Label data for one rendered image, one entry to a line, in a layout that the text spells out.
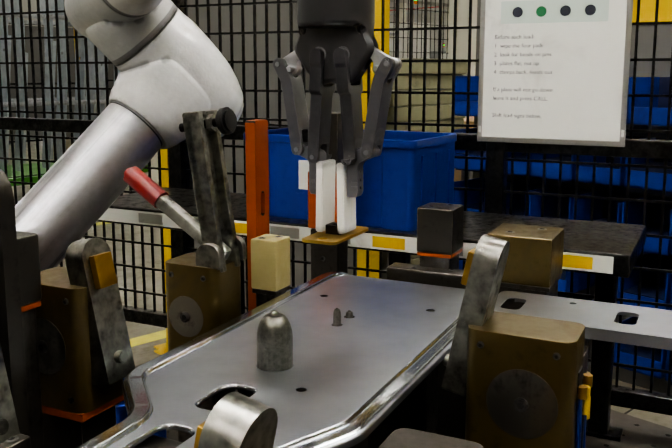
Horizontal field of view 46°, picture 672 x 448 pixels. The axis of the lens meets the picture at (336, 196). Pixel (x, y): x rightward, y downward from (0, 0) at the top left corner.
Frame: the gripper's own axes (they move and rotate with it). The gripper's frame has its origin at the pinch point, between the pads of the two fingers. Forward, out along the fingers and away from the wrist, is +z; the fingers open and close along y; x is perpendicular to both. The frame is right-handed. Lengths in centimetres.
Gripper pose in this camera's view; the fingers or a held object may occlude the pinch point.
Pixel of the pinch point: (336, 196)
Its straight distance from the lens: 79.5
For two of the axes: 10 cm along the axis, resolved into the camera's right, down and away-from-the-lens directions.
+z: 0.0, 9.9, 1.5
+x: 4.4, -1.4, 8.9
